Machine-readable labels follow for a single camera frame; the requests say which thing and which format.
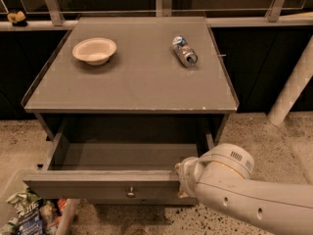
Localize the grey top drawer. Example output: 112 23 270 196
23 115 212 200

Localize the grey drawer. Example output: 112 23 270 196
23 115 212 200
87 198 198 206

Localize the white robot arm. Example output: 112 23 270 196
175 143 313 235

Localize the grey drawer cabinet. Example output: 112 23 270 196
21 16 240 207

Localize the grey bottom drawer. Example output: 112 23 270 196
87 198 198 206

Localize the crushed blue silver can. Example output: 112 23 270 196
172 35 198 68

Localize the white cylindrical pillar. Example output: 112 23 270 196
267 36 313 125

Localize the white paper bowl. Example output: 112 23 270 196
72 38 117 66

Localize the blue chip bag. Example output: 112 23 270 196
18 202 43 235

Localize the clear plastic bin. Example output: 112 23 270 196
0 170 79 235

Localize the small yellow black object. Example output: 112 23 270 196
7 11 27 26

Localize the metal window rail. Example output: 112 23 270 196
0 0 313 30

